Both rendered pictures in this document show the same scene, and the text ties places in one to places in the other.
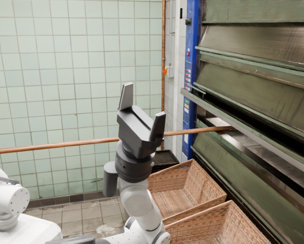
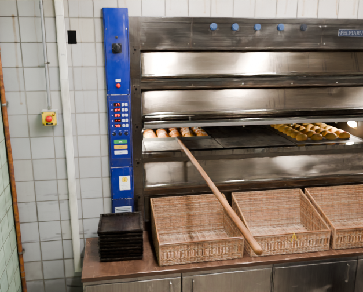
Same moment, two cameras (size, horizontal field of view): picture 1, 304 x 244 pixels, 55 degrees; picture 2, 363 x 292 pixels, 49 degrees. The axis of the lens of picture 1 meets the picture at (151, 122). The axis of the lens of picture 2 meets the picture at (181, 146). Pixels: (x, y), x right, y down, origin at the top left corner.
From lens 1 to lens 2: 2.87 m
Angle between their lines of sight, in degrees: 81
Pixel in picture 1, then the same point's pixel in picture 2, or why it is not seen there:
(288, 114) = (281, 104)
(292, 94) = (275, 92)
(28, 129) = not seen: outside the picture
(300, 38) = (279, 58)
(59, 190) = not seen: outside the picture
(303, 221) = (295, 160)
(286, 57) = (275, 70)
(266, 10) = (245, 41)
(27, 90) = not seen: outside the picture
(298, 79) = (282, 82)
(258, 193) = (257, 168)
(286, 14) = (264, 44)
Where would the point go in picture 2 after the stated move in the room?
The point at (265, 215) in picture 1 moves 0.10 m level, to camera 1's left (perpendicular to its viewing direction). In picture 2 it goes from (271, 176) to (273, 180)
